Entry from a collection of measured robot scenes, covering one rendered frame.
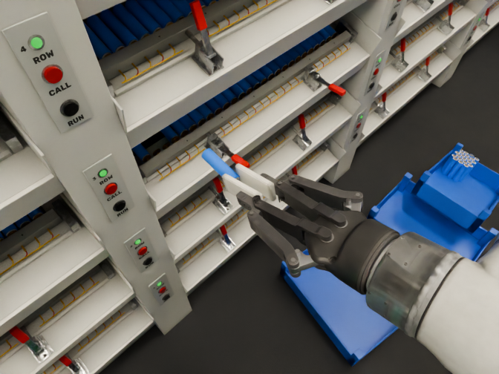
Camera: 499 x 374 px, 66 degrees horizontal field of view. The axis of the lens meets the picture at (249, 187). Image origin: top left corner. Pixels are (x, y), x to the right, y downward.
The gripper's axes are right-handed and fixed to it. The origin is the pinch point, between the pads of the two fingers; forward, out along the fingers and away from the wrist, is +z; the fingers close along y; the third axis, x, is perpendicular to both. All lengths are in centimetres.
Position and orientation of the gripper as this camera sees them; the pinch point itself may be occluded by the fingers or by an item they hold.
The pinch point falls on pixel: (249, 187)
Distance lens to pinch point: 51.9
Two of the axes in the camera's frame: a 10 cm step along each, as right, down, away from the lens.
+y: -7.0, 5.8, -4.1
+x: 1.9, 7.1, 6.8
